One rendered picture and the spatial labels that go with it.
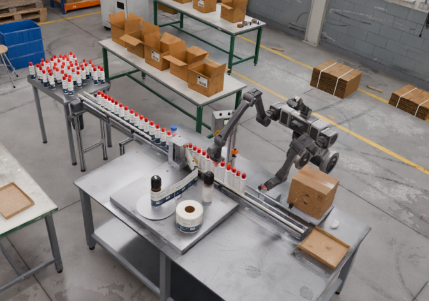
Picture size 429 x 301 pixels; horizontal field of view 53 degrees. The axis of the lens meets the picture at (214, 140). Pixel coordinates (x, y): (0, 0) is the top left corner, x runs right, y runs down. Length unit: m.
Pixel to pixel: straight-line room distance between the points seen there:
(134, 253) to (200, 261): 1.00
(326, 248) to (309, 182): 0.52
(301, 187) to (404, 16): 5.29
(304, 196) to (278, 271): 0.68
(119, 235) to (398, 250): 2.78
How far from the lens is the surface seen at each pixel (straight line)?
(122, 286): 4.06
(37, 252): 4.45
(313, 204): 3.50
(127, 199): 3.50
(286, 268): 3.19
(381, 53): 8.56
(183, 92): 5.16
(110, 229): 4.20
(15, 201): 3.78
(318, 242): 3.42
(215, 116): 3.40
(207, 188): 3.33
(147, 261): 3.92
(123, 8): 8.51
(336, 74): 7.28
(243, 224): 3.41
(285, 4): 9.55
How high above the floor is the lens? 3.26
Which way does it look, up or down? 35 degrees down
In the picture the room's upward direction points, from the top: 5 degrees clockwise
